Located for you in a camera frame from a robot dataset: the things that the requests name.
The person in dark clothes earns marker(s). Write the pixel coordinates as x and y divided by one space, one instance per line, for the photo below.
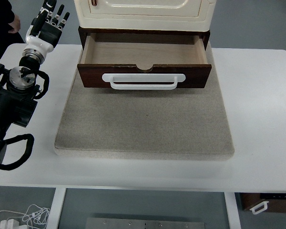
9 27

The beige fabric mat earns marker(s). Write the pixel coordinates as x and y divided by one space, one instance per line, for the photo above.
179 124

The white left table leg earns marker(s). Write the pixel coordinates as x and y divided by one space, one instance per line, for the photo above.
56 208

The white power adapter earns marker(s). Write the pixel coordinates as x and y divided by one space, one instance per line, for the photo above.
9 224

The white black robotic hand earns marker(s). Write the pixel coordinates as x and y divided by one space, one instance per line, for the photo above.
45 36

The white right table leg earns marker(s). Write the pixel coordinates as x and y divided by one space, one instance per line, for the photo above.
232 210

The white table leg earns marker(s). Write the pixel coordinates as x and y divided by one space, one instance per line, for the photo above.
56 208
232 210

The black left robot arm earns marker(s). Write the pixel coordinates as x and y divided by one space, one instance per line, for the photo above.
23 85

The brown wooden box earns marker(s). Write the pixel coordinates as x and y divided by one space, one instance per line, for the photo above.
260 202

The dark wooden drawer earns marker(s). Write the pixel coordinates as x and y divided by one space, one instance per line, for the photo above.
144 53

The white handle on box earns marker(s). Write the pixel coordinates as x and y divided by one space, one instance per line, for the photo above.
259 208

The white drawer handle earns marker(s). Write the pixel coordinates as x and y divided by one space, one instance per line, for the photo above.
143 81

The dark wooden cabinet base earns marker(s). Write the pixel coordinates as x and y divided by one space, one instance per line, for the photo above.
84 32

